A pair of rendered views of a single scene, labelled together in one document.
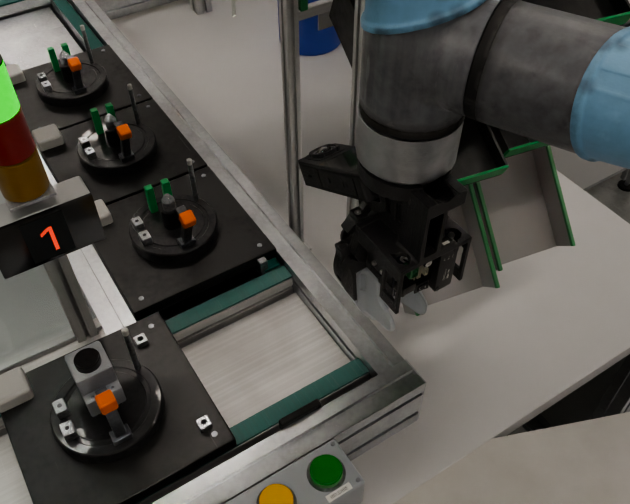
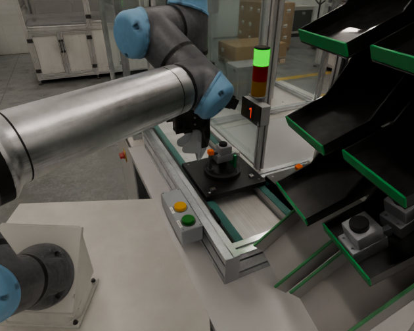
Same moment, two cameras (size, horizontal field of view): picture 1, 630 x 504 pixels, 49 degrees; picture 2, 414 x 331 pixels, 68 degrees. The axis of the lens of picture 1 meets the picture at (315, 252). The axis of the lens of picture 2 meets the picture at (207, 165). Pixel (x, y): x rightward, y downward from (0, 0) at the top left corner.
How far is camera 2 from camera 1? 89 cm
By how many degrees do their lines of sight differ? 72
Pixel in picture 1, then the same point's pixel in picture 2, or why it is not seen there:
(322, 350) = not seen: hidden behind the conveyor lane
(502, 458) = (196, 318)
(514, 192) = (356, 302)
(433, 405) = (231, 293)
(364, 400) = (220, 238)
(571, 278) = not seen: outside the picture
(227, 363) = (249, 208)
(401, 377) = (230, 253)
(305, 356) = (252, 232)
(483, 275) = (286, 285)
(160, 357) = (244, 181)
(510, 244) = (319, 310)
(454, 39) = not seen: hidden behind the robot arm
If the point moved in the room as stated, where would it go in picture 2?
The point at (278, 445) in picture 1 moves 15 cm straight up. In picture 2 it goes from (202, 209) to (202, 171)
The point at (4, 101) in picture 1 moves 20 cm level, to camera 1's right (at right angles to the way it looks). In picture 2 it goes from (257, 60) to (257, 78)
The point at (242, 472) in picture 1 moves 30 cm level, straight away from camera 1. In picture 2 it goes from (195, 201) to (281, 196)
